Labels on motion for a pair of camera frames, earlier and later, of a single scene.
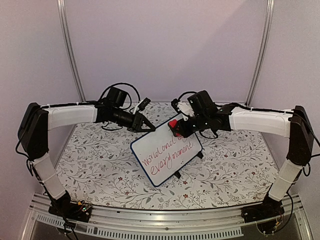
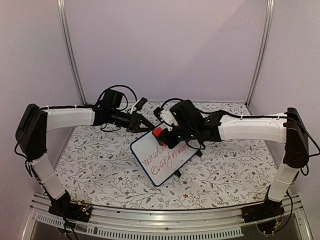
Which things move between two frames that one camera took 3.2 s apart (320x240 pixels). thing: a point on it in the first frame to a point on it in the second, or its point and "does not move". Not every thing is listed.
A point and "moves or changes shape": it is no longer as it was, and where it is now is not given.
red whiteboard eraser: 173,123 moves or changes shape
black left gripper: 137,124 does not move
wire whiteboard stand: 177,174 does not move
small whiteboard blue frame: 162,152 does not move
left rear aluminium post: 62,16 does not move
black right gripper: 184,132 to 169,142
